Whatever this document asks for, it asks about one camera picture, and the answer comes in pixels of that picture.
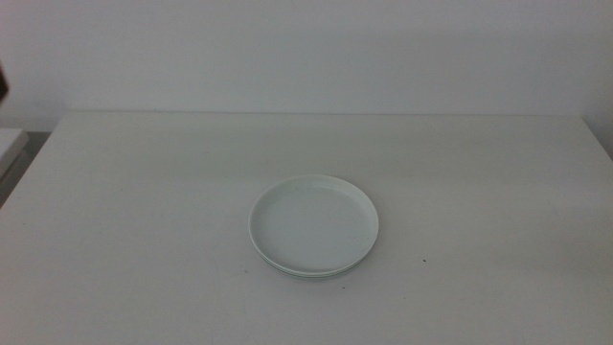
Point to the pale green shallow bowl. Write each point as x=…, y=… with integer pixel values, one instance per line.
x=299, y=275

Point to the grey shallow bowl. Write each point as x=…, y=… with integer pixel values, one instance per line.
x=313, y=277

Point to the white shallow bowl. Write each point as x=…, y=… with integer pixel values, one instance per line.
x=313, y=225

